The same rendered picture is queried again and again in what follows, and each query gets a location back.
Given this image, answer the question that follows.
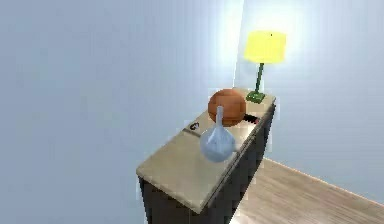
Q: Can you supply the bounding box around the small black red object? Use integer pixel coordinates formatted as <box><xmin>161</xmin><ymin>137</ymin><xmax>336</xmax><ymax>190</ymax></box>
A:
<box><xmin>243</xmin><ymin>113</ymin><xmax>261</xmax><ymax>125</ymax></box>

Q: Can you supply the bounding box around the pale blue glass vase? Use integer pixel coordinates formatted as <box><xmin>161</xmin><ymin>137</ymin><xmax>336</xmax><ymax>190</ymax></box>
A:
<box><xmin>199</xmin><ymin>105</ymin><xmax>238</xmax><ymax>164</ymax></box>

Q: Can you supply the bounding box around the yellow table lamp green stand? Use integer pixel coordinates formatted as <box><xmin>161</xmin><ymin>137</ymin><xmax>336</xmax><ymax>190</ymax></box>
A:
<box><xmin>243</xmin><ymin>30</ymin><xmax>288</xmax><ymax>104</ymax></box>

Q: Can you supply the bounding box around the orange basketball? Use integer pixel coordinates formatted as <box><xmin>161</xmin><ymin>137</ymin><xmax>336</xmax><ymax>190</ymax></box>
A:
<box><xmin>207</xmin><ymin>88</ymin><xmax>247</xmax><ymax>128</ymax></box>

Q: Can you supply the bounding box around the dark cabinet with beige top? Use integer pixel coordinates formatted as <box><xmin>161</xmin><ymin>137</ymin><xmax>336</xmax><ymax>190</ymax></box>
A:
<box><xmin>135</xmin><ymin>87</ymin><xmax>277</xmax><ymax>224</ymax></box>

